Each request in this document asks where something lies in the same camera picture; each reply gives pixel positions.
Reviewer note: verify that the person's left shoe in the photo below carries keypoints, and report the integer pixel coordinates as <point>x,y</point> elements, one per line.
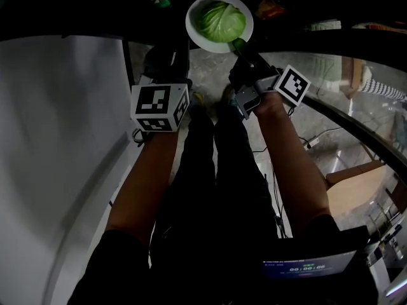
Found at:
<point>197,98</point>

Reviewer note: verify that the black monitor screen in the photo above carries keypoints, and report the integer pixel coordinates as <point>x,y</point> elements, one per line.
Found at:
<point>308,265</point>

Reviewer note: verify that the person's right shoe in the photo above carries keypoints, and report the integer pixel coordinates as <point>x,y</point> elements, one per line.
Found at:
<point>228,98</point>

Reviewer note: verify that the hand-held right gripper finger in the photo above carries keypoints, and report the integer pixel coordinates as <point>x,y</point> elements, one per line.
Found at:
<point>245,51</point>

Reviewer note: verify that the black white striped fabric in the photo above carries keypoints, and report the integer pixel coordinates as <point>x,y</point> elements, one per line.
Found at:
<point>381,89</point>

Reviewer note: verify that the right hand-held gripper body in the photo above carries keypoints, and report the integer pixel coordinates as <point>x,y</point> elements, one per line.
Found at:
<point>254,81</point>

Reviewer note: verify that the orange snack packet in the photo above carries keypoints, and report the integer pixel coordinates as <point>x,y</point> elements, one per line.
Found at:
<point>270,9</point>

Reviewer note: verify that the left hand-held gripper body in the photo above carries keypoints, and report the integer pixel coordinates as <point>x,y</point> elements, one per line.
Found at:
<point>155,106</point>

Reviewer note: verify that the light wooden chair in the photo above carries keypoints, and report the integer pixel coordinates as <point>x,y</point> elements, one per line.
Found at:
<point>356,189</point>

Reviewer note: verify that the white power adapter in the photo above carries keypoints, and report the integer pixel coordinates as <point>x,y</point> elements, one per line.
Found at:
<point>313,142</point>

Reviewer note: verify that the person's right forearm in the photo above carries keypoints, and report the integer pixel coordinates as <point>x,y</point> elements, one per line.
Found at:
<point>292,164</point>

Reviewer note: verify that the white round plate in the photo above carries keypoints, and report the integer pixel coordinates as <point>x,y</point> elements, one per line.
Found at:
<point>203,40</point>

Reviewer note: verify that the person's black trousers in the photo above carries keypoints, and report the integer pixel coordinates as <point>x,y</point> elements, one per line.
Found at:
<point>206,170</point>

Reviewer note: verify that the green cabbage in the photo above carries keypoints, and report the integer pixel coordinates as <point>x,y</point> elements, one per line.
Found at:
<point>221,21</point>

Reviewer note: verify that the person's black shirt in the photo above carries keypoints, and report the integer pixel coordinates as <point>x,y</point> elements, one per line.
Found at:
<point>206,275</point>

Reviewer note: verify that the person's left forearm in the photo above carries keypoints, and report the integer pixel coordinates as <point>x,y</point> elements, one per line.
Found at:
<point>146,183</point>

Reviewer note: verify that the person's shoe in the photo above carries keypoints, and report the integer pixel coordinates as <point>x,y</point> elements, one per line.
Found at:
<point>197,98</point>
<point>228,98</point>

